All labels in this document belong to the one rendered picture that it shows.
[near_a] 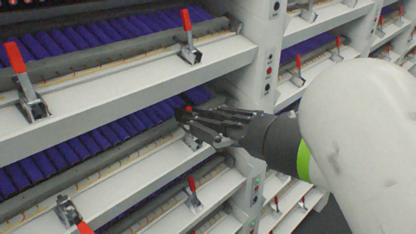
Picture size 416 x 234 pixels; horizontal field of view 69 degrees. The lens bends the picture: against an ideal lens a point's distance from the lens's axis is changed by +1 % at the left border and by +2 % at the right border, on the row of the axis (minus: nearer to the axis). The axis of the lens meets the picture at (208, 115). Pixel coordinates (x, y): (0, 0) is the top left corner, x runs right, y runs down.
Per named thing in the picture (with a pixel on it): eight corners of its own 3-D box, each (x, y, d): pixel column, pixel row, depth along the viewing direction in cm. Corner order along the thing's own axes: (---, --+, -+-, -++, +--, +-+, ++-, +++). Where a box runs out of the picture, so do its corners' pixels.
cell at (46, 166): (41, 151, 54) (58, 176, 52) (30, 156, 53) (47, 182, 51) (39, 145, 53) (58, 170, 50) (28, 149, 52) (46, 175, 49)
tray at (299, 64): (354, 62, 121) (376, 31, 112) (267, 118, 83) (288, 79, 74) (312, 36, 129) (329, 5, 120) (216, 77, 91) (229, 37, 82)
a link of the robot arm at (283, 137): (329, 103, 44) (296, 129, 38) (327, 171, 48) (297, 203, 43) (291, 97, 48) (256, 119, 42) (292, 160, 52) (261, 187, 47)
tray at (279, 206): (326, 171, 149) (341, 154, 140) (252, 249, 112) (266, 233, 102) (293, 143, 157) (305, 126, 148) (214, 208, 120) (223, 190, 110)
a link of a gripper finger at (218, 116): (247, 119, 50) (253, 117, 51) (205, 106, 59) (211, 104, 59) (249, 140, 52) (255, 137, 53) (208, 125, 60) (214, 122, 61)
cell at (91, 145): (84, 132, 59) (103, 155, 57) (75, 136, 58) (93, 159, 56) (84, 126, 58) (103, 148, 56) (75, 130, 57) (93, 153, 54)
